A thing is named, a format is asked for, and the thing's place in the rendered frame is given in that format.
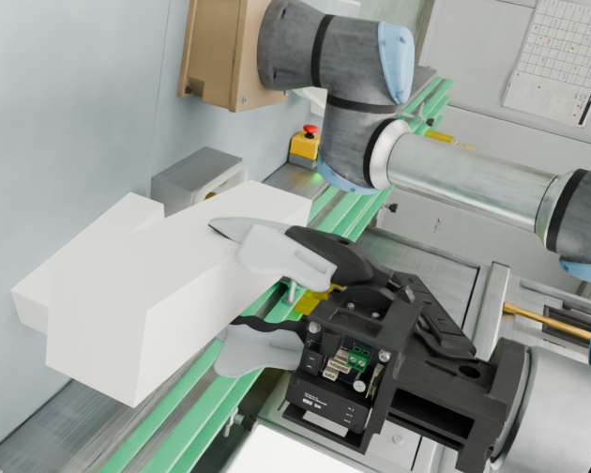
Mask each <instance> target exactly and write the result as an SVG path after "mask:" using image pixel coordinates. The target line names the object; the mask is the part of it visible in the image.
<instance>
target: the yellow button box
mask: <svg viewBox="0 0 591 473"><path fill-rule="evenodd" d="M320 137H321V135H318V134H315V133H314V134H313V135H312V136H308V135H307V132H306V131H304V130H302V131H301V132H299V133H298V134H297V135H295V136H294V137H293V138H292V142H291V148H290V154H289V160H288V161H289V162H292V163H295V164H298V165H301V166H304V167H307V168H310V169H313V168H314V167H315V166H316V165H317V161H316V155H317V147H318V145H319V144H320Z"/></svg>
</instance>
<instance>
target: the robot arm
mask: <svg viewBox="0 0 591 473"><path fill-rule="evenodd" d="M414 62H415V48H414V40H413V36H412V34H411V32H410V31H409V30H408V29H407V28H406V27H404V26H401V25H396V24H392V23H387V22H386V21H381V22H377V21H371V20H364V19H359V18H352V17H345V16H340V15H333V14H327V13H324V12H322V11H320V10H318V9H316V8H313V7H312V6H310V5H308V4H306V3H304V2H302V1H300V0H272V1H271V2H270V4H269V5H268V7H267V9H266V11H265V15H264V18H263V20H262V23H261V27H260V32H259V37H258V43H257V69H258V75H259V79H260V81H261V84H262V85H263V87H264V88H266V89H270V90H275V91H286V90H293V89H298V88H305V87H317V88H322V89H326V90H327V95H326V107H325V112H324V119H323V125H322V131H321V137H320V144H319V145H318V147H317V154H318V158H317V170H318V173H319V175H320V176H321V177H322V179H323V180H325V181H326V182H327V183H329V184H330V185H332V186H334V187H336V188H338V189H341V190H343V191H352V192H354V193H356V194H374V193H376V192H378V191H379V190H381V191H384V190H387V189H389V188H391V187H393V186H394V185H396V186H398V187H401V188H404V189H407V190H409V191H414V192H417V193H420V194H422V195H425V196H428V197H431V198H433V199H436V200H438V201H441V202H444V203H447V204H450V205H453V206H457V207H460V208H463V209H466V210H468V211H471V212H474V213H477V214H479V215H482V216H485V217H488V218H490V219H493V220H496V221H500V222H503V223H506V224H509V225H511V226H514V227H517V228H520V229H523V230H525V231H528V232H531V233H534V234H536V235H538V236H539V238H540V240H541V242H542V244H543V246H544V248H545V249H546V250H547V251H550V252H555V253H558V254H560V255H561V256H560V257H559V262H560V267H561V268H562V269H563V270H564V271H565V272H567V273H569V275H571V276H573V277H575V278H577V279H580V280H583V281H586V282H591V171H588V170H585V169H581V168H576V169H574V170H572V171H570V172H568V173H566V174H564V175H558V174H554V173H551V172H547V171H544V170H540V169H538V168H534V167H530V166H527V165H523V164H520V163H517V162H514V161H510V160H504V159H501V158H497V157H494V156H491V155H487V154H484V153H480V152H477V151H474V150H471V149H467V148H464V147H460V146H457V145H451V144H448V143H444V142H441V141H437V140H434V139H431V138H428V137H424V136H421V135H417V134H414V133H412V131H411V129H410V127H409V125H408V124H407V123H406V122H405V121H403V120H400V119H397V118H395V114H396V109H397V104H399V105H401V104H404V103H405V102H406V101H407V100H408V98H409V96H410V92H411V86H412V81H413V74H414ZM208 226H209V227H211V228H212V229H214V230H215V231H217V232H218V233H220V234H221V235H223V236H224V237H226V238H228V239H230V240H232V241H234V242H237V243H240V244H241V246H240V247H239V249H238V251H237V253H236V255H235V258H236V261H237V262H238V263H239V264H240V265H241V266H242V267H243V268H245V269H247V270H248V271H250V272H252V273H254V274H256V275H259V276H285V277H288V278H290V279H291V280H292V281H293V282H295V283H296V284H298V285H299V286H301V287H302V288H304V289H310V290H311V291H314V292H317V293H325V292H327V290H328V289H329V287H330V283H331V282H332V283H334V284H336V285H338V286H341V287H344V286H345V285H346V284H347V285H346V286H345V288H344V289H343V290H341V289H340V288H338V287H336V286H335V287H333V288H332V289H331V291H330V292H329V293H328V294H327V300H325V299H322V300H321V301H320V302H319V303H318V304H317V305H316V306H315V308H314V309H313V310H312V311H311V312H310V313H309V315H308V320H309V322H308V325H307V326H306V325H305V324H304V323H302V322H299V321H293V320H284V321H281V322H279V323H268V322H266V321H264V320H263V319H261V318H259V317H257V316H255V315H248V316H241V315H239V316H237V317H236V318H235V319H234V320H233V321H232V322H231V323H230V324H228V325H227V326H226V327H225V328H224V329H223V330H222V331H220V332H219V333H218V334H217V335H216V336H215V338H216V339H218V340H220V341H221V342H223V344H222V347H221V349H220V352H219V354H218V356H217V359H216V361H215V363H214V369H215V371H216V373H217V374H219V375H221V376H225V377H231V378H236V377H240V376H243V375H245V374H248V373H250V372H253V371H255V370H257V369H259V368H263V367H274V368H280V369H285V370H286V371H287V372H288V373H289V374H291V376H290V380H289V384H288V387H287V390H286V394H285V400H286V401H287V402H289V405H288V406H287V407H286V409H285V410H284V412H283V413H282V416H281V417H282V418H284V419H286V420H289V421H290V422H293V423H295V424H297V425H299V426H301V427H303V428H306V429H308V430H310V431H312V432H314V433H316V434H318V435H321V436H323V437H325V438H327V439H330V440H332V441H334V442H336V443H338V444H340V445H343V446H344V447H346V448H348V449H350V450H354V451H356V452H358V453H360V454H362V455H365V454H366V452H367V449H368V447H369V445H370V443H371V440H372V437H373V435H374V434H378V435H380V434H381V431H382V428H383V425H384V423H385V420H387V421H390V422H392V423H394V424H396V425H399V426H401V427H402V428H405V429H407V430H409V431H411V432H414V433H416V434H418V435H422V436H424V437H426V438H429V439H430V440H432V441H434V442H437V443H439V444H441V445H444V446H446V447H448V448H450V449H453V450H455V451H457V452H458V454H457V459H456V464H455V469H457V470H459V471H461V472H463V473H483V472H484V470H485V468H486V463H487V461H488V459H489V458H490V463H491V465H492V468H493V469H494V470H495V471H498V472H500V473H591V338H590V345H589V350H588V364H586V363H583V362H580V361H578V360H576V359H572V358H569V357H566V356H564V355H561V354H558V353H556V352H554V351H551V350H549V349H546V348H543V347H541V346H538V345H534V346H531V347H529V348H528V349H527V350H526V351H525V346H524V345H523V344H521V343H516V342H514V341H512V340H509V339H507V338H504V337H501V338H500V339H499V340H498V342H497V344H496V346H495V347H494V349H493V351H492V354H491V356H490V358H489V360H488V361H486V360H484V359H479V358H477V357H476V358H475V355H476V352H477V349H476V347H475V346H474V345H473V344H472V342H471V341H470V340H469V339H468V337H467V336H466V335H465V334H464V333H463V331H462V330H461V329H460V327H459V326H458V325H457V324H456V322H455V321H454V320H453V319H452V318H451V316H450V315H449V314H448V313H447V311H446V310H445V309H444V307H443V306H442V305H441V304H440V303H439V301H438V300H437V299H436V298H435V296H434V295H433V294H432V292H431V291H430V290H429V289H428V288H427V286H426V285H425V284H424V283H423V281H422V280H421V279H420V278H419V277H418V276H417V275H415V274H410V273H405V272H399V271H395V270H393V269H391V268H388V267H385V266H383V265H382V264H380V263H379V262H378V261H377V260H376V259H375V258H374V257H373V256H372V255H371V254H370V253H369V252H367V251H366V250H365V249H364V248H362V247H361V246H359V245H358V244H356V243H355V242H354V241H352V240H350V239H348V238H346V237H343V236H339V235H335V234H331V233H328V232H324V231H320V230H315V229H311V228H308V227H304V226H300V225H290V224H286V223H281V222H277V221H268V220H262V219H255V218H248V217H221V218H215V219H212V220H210V221H209V223H208ZM308 411H310V412H312V413H314V414H316V415H318V416H320V417H323V418H325V419H327V420H331V421H333V422H335V423H337V424H339V425H341V426H343V427H345V428H347V429H348V431H347V433H346V435H345V437H343V436H341V435H338V434H336V433H333V432H331V431H329V430H327V429H326V428H324V427H321V426H319V425H317V424H315V423H313V422H310V421H308V420H305V419H303V418H304V417H305V415H306V414H307V412H308Z"/></svg>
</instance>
